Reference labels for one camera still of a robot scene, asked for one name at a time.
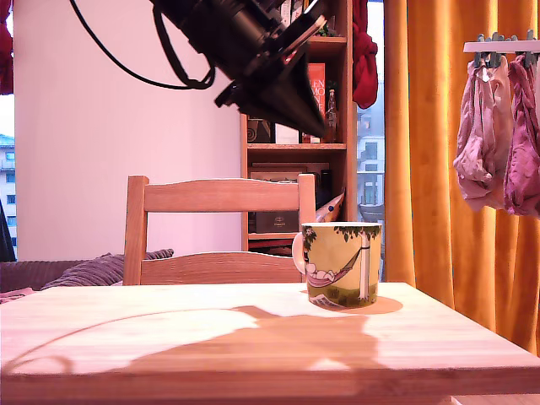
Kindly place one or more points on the dark purple sofa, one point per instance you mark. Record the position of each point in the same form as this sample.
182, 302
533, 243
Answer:
21, 274

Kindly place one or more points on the black gift box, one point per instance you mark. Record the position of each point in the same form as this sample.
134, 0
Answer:
277, 222

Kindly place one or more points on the wooden bookshelf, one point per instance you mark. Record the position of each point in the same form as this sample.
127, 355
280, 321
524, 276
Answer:
296, 147

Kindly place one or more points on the red whisky box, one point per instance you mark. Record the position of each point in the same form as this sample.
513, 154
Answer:
317, 71

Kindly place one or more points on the white drying rack with pegs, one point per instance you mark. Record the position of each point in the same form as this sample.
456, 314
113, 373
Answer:
499, 45

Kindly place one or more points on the dark slanted pole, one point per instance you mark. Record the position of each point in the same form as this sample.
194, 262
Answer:
6, 240

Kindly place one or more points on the magenta hanging garment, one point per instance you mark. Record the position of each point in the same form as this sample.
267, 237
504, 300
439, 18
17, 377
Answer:
522, 169

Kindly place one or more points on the orange curtain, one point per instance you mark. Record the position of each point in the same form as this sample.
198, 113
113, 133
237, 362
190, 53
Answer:
431, 126

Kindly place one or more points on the pink cloth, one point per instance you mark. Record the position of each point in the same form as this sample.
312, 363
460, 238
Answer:
12, 295

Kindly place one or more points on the wooden chair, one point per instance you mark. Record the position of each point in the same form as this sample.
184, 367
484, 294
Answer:
219, 196

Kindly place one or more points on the white and blue whisky box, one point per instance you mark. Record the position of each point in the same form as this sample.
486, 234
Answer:
287, 136

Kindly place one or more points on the pale pink hanging garment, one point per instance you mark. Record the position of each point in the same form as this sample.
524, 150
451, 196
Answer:
478, 160

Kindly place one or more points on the dark patterned whisky box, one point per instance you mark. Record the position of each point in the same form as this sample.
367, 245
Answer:
258, 131

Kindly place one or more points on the yellow illustrated hammock mug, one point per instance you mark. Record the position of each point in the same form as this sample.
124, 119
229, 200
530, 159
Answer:
338, 261

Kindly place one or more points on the patterned paper cone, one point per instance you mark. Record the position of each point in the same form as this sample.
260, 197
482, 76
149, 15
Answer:
330, 208

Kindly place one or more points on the knotted red cloth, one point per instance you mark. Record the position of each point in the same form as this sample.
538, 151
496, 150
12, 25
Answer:
364, 76

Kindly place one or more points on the clear glass bottle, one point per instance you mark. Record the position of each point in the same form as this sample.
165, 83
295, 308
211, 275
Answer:
332, 110

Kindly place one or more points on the red cloth at window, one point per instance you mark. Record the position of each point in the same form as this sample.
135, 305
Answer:
5, 63

